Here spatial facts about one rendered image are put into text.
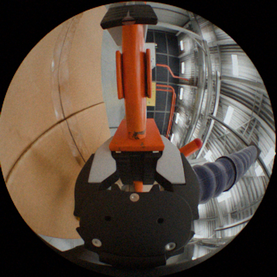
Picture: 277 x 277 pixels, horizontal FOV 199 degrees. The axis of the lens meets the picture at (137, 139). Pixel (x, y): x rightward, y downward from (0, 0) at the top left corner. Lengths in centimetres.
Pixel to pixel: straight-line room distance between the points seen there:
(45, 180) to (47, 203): 4
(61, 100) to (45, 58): 10
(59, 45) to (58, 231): 32
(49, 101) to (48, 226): 20
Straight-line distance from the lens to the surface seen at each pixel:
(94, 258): 26
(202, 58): 631
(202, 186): 34
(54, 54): 20
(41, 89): 16
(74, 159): 18
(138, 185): 18
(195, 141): 16
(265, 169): 192
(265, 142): 515
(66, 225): 21
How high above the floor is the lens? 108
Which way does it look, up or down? 2 degrees down
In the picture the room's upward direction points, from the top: 89 degrees clockwise
